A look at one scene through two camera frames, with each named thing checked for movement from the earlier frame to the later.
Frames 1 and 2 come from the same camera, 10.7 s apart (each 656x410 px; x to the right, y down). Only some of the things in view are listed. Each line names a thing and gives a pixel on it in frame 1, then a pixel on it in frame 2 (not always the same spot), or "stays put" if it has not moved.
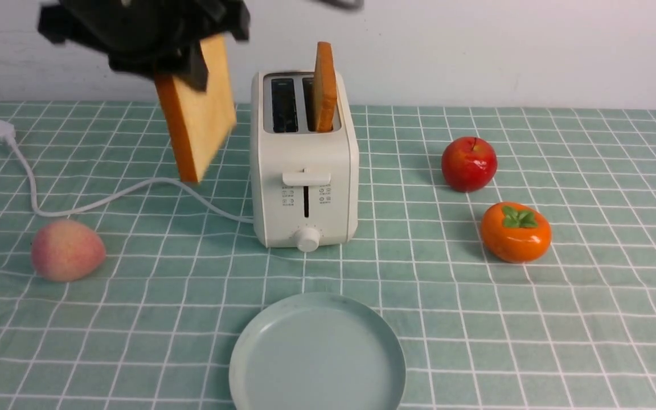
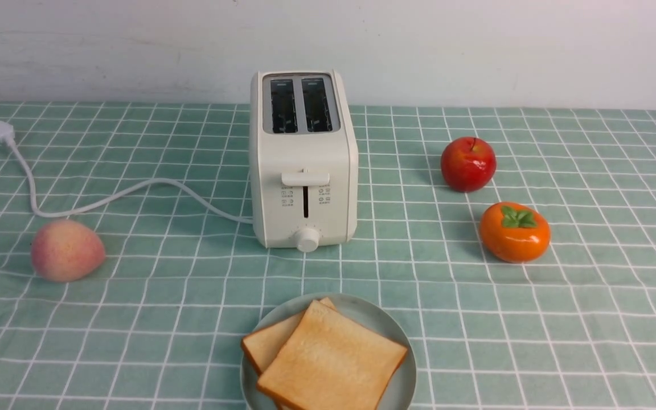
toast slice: (201, 122) -> (264, 347)
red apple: (469, 164) stays put
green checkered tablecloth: (589, 325) stays put
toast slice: (325, 88) -> (331, 362)
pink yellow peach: (67, 250) stays put
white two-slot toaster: (304, 184) stays put
